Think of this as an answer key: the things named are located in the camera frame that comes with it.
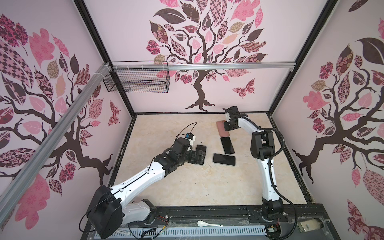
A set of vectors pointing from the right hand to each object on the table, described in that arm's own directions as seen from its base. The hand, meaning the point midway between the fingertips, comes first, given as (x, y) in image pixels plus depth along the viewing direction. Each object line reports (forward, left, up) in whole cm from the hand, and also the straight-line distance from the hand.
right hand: (228, 124), depth 111 cm
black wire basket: (+14, +62, +33) cm, 72 cm away
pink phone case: (-7, +6, 0) cm, 9 cm away
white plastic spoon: (-63, +23, 0) cm, 67 cm away
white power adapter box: (-64, -28, +2) cm, 70 cm away
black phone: (-18, +3, -1) cm, 18 cm away
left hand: (-33, +24, +14) cm, 43 cm away
